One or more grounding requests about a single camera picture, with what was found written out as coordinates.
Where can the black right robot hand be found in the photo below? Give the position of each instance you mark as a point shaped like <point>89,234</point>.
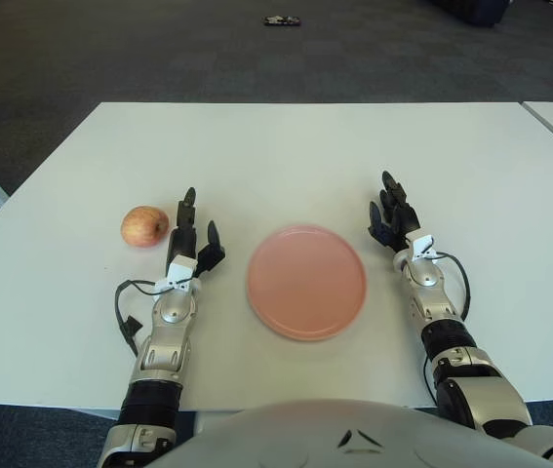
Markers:
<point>400,224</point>

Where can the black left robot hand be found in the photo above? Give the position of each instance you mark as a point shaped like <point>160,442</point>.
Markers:
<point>183,244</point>

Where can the red yellow apple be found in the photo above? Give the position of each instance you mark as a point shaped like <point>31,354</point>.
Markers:
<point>142,226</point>

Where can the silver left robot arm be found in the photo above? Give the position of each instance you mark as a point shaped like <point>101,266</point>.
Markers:
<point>173,312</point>

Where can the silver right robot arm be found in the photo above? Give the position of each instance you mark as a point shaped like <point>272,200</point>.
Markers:
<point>481,385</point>

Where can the pink round plate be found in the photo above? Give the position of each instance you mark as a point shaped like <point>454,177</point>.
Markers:
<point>305,280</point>

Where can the grey robot torso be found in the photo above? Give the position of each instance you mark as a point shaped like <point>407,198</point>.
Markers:
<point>281,439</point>

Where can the dark blue bulky object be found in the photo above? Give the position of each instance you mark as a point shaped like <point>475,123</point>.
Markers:
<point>481,12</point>

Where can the small dark floor object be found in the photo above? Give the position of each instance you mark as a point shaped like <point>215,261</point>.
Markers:
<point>283,21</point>

